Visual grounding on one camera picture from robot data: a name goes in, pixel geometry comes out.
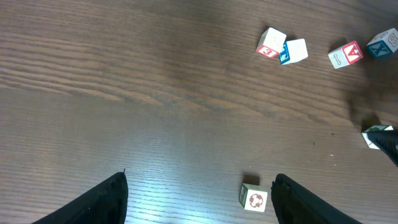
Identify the red A block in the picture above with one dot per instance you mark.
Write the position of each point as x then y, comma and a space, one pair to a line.
345, 55

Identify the soccer ball block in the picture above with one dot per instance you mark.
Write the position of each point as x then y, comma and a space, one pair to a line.
253, 197

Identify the red 3 block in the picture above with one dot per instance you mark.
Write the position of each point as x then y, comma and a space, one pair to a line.
271, 42

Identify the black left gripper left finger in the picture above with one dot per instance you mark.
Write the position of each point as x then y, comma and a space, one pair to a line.
106, 203

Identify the yellow-edged wooden block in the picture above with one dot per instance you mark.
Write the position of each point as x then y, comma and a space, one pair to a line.
368, 134

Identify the blue J block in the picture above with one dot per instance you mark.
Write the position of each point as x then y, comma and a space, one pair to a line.
293, 51

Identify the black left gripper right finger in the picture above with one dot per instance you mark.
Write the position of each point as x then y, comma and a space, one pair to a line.
294, 204

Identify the blue X block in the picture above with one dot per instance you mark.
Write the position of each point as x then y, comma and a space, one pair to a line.
384, 44

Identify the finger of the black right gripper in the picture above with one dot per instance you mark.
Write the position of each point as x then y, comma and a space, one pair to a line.
387, 141

